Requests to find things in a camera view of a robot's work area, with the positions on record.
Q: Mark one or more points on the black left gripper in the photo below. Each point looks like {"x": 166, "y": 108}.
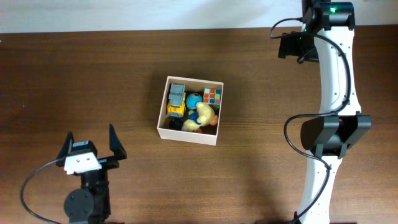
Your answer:
{"x": 117, "y": 145}

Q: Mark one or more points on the black round lid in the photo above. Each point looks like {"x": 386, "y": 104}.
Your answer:
{"x": 176, "y": 124}

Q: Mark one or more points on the yellow grey toy truck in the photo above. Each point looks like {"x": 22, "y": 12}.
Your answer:
{"x": 176, "y": 103}

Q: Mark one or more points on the colourful puzzle cube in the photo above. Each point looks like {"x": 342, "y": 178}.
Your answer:
{"x": 212, "y": 97}

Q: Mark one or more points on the blue ball toy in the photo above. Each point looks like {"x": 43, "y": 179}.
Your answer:
{"x": 192, "y": 100}

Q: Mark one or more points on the yellow plush duck toy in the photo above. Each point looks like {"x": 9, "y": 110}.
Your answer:
{"x": 204, "y": 115}

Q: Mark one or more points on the beige cardboard box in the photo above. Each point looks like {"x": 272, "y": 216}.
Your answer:
{"x": 210, "y": 135}

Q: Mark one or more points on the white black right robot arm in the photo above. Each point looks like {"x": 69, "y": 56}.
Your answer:
{"x": 326, "y": 37}

